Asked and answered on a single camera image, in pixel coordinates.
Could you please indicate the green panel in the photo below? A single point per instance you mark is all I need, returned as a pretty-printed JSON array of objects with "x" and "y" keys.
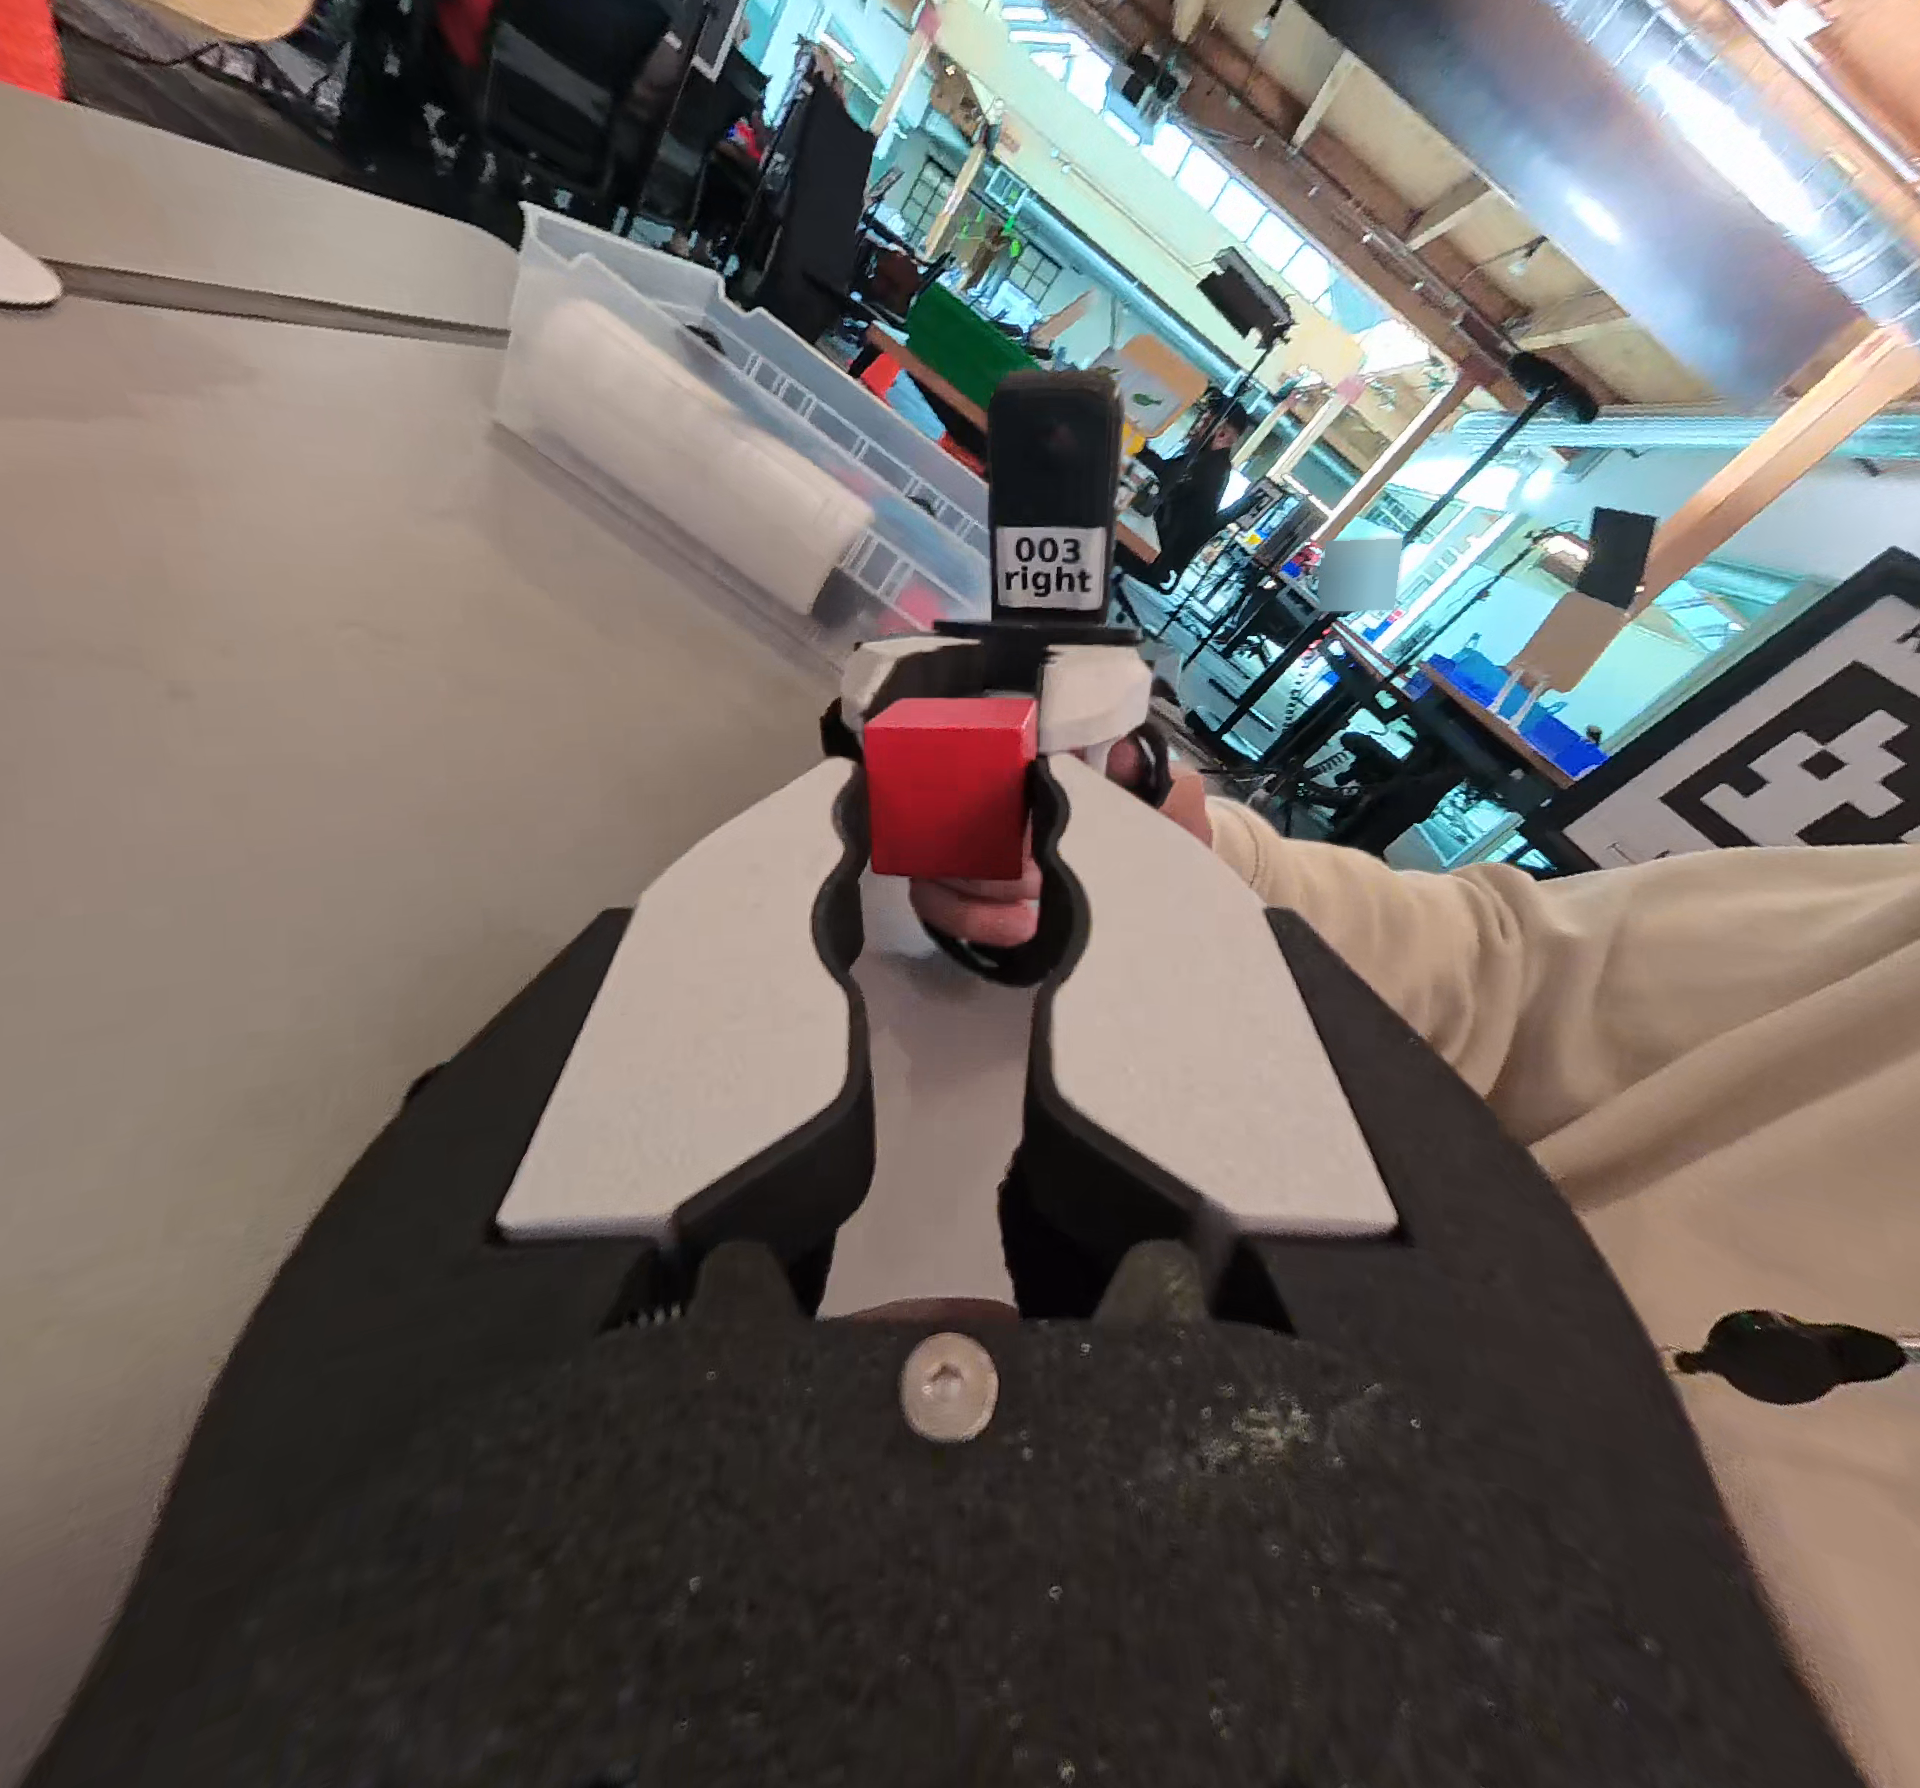
[{"x": 969, "y": 339}]

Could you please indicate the red box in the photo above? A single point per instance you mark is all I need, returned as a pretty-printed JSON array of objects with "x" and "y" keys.
[{"x": 24, "y": 25}]

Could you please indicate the black office chair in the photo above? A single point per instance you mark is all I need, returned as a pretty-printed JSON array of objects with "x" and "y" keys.
[{"x": 576, "y": 34}]

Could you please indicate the black light panel stand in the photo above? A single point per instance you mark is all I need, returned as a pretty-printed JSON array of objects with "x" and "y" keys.
[{"x": 1242, "y": 295}]

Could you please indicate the person's right hand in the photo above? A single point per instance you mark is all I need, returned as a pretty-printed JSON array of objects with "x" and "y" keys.
[{"x": 1182, "y": 806}]

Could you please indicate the black toggle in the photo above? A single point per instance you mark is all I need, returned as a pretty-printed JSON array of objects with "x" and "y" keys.
[{"x": 1781, "y": 1359}]

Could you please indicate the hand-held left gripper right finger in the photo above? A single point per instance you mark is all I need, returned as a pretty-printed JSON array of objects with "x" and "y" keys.
[{"x": 1203, "y": 1056}]

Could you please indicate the red cube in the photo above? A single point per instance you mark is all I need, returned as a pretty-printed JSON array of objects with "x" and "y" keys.
[{"x": 943, "y": 793}]

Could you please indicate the grey desk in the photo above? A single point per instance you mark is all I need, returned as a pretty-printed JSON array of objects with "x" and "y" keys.
[{"x": 301, "y": 766}]

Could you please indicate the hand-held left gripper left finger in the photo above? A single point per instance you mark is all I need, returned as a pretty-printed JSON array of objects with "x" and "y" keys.
[{"x": 705, "y": 1056}]

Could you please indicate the white paper towel roll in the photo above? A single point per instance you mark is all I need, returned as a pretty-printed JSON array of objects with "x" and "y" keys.
[{"x": 693, "y": 454}]

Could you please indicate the clear plastic container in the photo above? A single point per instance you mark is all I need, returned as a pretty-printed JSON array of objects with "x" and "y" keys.
[{"x": 900, "y": 470}]

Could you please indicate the framed tag poster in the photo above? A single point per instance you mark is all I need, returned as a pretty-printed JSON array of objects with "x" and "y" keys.
[{"x": 1846, "y": 766}]

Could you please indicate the person's right forearm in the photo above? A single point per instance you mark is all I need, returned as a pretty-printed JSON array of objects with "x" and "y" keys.
[{"x": 1573, "y": 979}]

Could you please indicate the silver ventilation duct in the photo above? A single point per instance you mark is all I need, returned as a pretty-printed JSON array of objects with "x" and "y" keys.
[{"x": 1573, "y": 60}]

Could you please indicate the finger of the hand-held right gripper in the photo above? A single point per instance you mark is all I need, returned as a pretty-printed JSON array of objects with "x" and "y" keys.
[
  {"x": 869, "y": 680},
  {"x": 1095, "y": 703}
]

